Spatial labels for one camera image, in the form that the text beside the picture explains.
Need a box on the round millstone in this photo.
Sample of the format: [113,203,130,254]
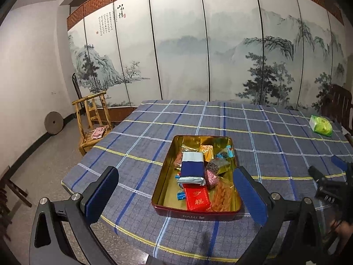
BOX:
[45,111,64,136]

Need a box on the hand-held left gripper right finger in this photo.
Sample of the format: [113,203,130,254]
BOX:
[233,166,331,265]

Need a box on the clear packet of dark cake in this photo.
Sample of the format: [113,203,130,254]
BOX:
[205,157,231,176]

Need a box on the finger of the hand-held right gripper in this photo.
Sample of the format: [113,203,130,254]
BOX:
[308,166,335,191]
[331,155,353,173]

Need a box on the dark wooden bench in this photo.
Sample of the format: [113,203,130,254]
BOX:
[0,166,33,240]

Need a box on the blue and white snack packet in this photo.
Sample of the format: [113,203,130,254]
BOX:
[176,152,206,186]

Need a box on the red and gold tin box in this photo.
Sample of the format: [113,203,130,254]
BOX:
[151,135,243,222]

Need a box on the blue plaid tablecloth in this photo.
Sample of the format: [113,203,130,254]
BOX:
[61,99,353,263]

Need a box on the yellow snack packet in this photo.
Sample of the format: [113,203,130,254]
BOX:
[199,144,216,161]

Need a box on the black metal chair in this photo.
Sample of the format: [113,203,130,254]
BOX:
[72,72,82,102]

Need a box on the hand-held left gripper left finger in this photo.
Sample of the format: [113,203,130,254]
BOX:
[30,166,120,265]

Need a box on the landscape painted folding screen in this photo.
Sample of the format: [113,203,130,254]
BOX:
[67,0,348,111]

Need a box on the dark carved wooden chair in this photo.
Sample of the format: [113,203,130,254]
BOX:
[320,84,353,133]

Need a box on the green tissue pack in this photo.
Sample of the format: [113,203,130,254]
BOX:
[309,114,333,138]

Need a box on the bamboo armchair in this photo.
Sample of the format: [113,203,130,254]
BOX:
[72,91,112,156]

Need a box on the person's right hand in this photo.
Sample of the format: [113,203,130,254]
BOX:
[329,218,353,252]

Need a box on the clear packet of fried twists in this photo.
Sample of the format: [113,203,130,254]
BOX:
[173,148,185,169]
[211,181,235,213]

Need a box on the red snack packet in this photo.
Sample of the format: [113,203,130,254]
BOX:
[183,184,211,211]

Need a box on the pink patterned snack packet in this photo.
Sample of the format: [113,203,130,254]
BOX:
[205,170,225,189]

